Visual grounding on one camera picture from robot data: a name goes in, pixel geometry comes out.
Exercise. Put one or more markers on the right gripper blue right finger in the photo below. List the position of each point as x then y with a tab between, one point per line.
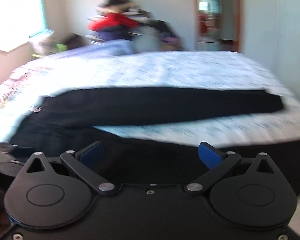
218	163

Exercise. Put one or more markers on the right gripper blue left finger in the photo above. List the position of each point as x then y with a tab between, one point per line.
81	164

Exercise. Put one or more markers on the black pants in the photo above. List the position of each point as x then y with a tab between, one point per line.
77	118

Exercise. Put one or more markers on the white script-print bed quilt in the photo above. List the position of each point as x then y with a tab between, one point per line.
55	74

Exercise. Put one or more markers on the purple ribbed blanket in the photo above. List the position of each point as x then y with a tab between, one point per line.
104	49

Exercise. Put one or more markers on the pile of folded clothes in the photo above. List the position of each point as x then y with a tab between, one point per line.
125	20

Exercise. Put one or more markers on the white sliding wardrobe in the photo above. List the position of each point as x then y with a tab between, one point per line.
271	36

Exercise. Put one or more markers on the bright window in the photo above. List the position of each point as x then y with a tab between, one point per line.
19	21

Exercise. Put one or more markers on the wooden door frame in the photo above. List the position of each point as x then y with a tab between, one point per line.
218	25

